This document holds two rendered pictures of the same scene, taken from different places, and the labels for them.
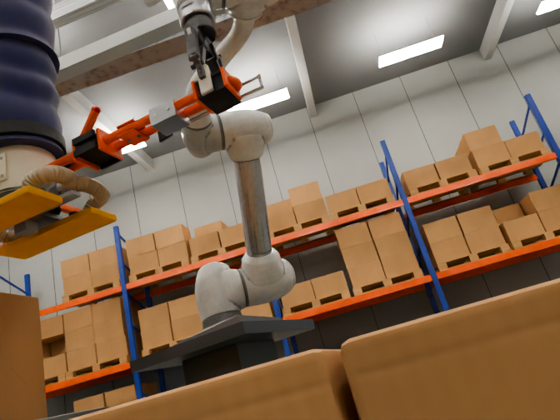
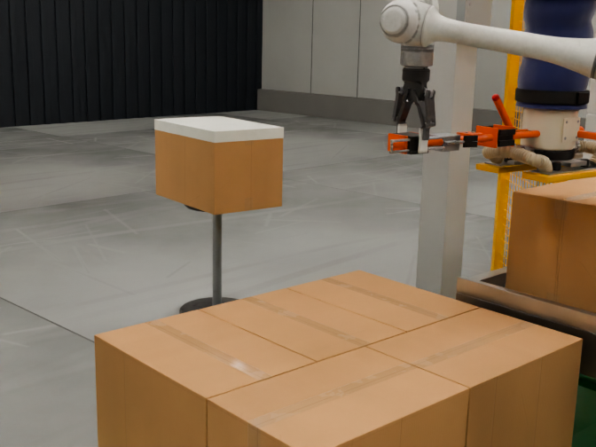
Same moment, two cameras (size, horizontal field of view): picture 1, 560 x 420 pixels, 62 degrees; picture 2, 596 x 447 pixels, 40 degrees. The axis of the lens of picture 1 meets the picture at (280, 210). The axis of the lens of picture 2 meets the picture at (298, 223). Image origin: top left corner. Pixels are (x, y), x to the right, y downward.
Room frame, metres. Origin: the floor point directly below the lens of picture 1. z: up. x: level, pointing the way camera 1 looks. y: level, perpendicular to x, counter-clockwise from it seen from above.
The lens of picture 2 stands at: (2.08, -1.94, 1.48)
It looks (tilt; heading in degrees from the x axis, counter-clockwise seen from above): 13 degrees down; 128
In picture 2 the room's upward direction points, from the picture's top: 1 degrees clockwise
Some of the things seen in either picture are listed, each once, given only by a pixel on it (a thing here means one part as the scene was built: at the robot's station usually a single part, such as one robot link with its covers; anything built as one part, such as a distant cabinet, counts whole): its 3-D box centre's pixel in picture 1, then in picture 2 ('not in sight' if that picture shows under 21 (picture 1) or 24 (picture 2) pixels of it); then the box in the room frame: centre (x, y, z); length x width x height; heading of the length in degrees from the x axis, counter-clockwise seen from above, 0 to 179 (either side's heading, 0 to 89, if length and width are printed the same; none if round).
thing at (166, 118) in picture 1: (169, 117); (443, 142); (0.95, 0.19, 1.18); 0.07 x 0.07 x 0.04; 73
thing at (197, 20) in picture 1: (202, 39); (415, 84); (0.92, 0.07, 1.35); 0.08 x 0.07 x 0.09; 162
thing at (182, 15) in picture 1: (197, 16); (417, 57); (0.92, 0.07, 1.42); 0.09 x 0.09 x 0.06
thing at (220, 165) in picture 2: not in sight; (217, 161); (-0.84, 1.14, 0.82); 0.60 x 0.40 x 0.40; 165
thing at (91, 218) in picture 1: (55, 229); (570, 168); (1.17, 0.61, 1.08); 0.34 x 0.10 x 0.05; 73
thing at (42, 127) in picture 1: (22, 149); (552, 95); (1.09, 0.64, 1.30); 0.23 x 0.23 x 0.04
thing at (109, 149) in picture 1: (97, 150); (495, 136); (1.01, 0.40, 1.19); 0.10 x 0.08 x 0.06; 163
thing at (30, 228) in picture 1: (26, 224); not in sight; (1.08, 0.64, 1.08); 0.04 x 0.04 x 0.05; 73
